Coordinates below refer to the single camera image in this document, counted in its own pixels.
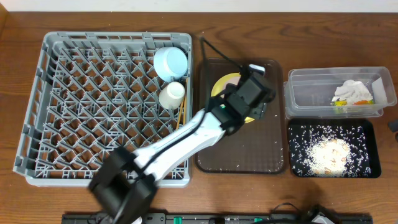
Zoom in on wooden chopstick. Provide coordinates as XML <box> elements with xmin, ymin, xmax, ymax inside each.
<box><xmin>175</xmin><ymin>99</ymin><xmax>184</xmax><ymax>130</ymax></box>
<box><xmin>182</xmin><ymin>96</ymin><xmax>187</xmax><ymax>125</ymax></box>

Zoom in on white cup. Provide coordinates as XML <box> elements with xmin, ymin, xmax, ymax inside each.
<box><xmin>159</xmin><ymin>82</ymin><xmax>185</xmax><ymax>110</ymax></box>

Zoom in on light blue bowl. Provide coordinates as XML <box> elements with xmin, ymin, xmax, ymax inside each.
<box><xmin>154</xmin><ymin>47</ymin><xmax>188</xmax><ymax>82</ymax></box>

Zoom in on green orange snack wrapper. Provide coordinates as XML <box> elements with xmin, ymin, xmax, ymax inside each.
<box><xmin>331</xmin><ymin>100</ymin><xmax>374</xmax><ymax>106</ymax></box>

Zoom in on white napkin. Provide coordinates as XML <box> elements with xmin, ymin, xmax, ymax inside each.
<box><xmin>331</xmin><ymin>80</ymin><xmax>374</xmax><ymax>102</ymax></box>

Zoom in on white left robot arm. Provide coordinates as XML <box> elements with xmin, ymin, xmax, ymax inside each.
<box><xmin>88</xmin><ymin>83</ymin><xmax>275</xmax><ymax>223</ymax></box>

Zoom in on clear plastic waste bin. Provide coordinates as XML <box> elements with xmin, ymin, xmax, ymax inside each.
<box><xmin>284</xmin><ymin>67</ymin><xmax>397</xmax><ymax>118</ymax></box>

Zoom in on black food waste tray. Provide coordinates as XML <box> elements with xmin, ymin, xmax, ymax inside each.
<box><xmin>287</xmin><ymin>119</ymin><xmax>381</xmax><ymax>178</ymax></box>

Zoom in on grey plastic dishwasher rack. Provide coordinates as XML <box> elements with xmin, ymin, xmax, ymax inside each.
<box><xmin>13</xmin><ymin>32</ymin><xmax>193</xmax><ymax>187</ymax></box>

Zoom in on yellow plate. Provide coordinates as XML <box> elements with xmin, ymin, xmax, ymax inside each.
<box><xmin>210</xmin><ymin>72</ymin><xmax>256</xmax><ymax>124</ymax></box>

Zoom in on pink small plate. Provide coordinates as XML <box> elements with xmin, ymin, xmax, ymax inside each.
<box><xmin>225</xmin><ymin>77</ymin><xmax>240</xmax><ymax>85</ymax></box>

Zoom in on dark brown serving tray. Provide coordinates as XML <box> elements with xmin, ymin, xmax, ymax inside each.
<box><xmin>194</xmin><ymin>58</ymin><xmax>287</xmax><ymax>174</ymax></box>

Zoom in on rice and food scraps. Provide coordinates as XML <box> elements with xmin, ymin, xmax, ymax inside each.
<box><xmin>288</xmin><ymin>124</ymin><xmax>371</xmax><ymax>177</ymax></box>

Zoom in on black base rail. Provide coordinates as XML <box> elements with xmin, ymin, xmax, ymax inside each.
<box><xmin>61</xmin><ymin>203</ymin><xmax>374</xmax><ymax>224</ymax></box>

